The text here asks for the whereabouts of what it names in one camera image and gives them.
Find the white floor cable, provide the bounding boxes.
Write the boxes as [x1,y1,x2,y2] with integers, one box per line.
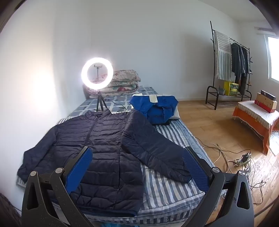
[202,142,237,173]

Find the dark cloth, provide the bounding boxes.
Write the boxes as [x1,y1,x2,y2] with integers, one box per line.
[0,193,22,227]

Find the yellow crate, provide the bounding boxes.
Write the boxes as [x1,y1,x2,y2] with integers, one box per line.
[224,81,240,96]

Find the white power strip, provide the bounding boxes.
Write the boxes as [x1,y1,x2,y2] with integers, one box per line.
[234,153,252,168]

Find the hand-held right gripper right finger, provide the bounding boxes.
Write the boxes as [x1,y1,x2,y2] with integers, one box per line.
[182,146,254,227]

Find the ring light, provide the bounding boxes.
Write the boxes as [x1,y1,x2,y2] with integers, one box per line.
[81,57,114,90]

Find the bed with striped sheet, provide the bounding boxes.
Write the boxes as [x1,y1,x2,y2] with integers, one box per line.
[16,84,215,227]

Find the white lace table cover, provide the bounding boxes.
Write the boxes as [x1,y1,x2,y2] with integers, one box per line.
[237,101,279,131]

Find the blue folded jacket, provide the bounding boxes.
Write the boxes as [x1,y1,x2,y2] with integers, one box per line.
[130,94,179,125]

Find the black clothes rack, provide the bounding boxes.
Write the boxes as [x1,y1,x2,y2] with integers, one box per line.
[206,21,253,110]

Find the black floor cables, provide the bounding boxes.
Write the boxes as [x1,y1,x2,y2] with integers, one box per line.
[227,149,274,206]

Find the table with orange cloth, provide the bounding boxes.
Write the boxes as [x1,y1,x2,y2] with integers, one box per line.
[232,100,279,155]

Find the dark hanging coat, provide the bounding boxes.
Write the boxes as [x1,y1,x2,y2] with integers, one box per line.
[239,45,251,96]

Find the black cable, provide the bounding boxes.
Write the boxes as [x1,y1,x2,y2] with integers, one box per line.
[106,99,131,112]

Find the black tripod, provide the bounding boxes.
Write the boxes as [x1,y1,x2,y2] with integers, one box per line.
[94,89,108,112]

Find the red flat box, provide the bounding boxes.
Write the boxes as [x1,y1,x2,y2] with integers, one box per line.
[254,100,275,113]

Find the window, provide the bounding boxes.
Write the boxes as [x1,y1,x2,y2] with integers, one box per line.
[264,34,279,82]

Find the dark flat box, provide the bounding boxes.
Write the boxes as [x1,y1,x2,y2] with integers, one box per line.
[260,90,277,99]

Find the striped hanging towel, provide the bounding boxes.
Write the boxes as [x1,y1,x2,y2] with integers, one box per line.
[214,31,233,81]

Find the floral folded quilt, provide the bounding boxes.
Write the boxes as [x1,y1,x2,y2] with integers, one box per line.
[86,69,140,96]

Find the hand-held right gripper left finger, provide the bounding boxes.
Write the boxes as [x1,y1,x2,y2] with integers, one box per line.
[21,146,94,227]

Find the navy puffer jacket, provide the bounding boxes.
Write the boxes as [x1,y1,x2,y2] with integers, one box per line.
[17,108,193,217]

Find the dark grey hanging jacket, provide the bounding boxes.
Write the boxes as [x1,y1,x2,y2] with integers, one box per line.
[231,42,246,83]

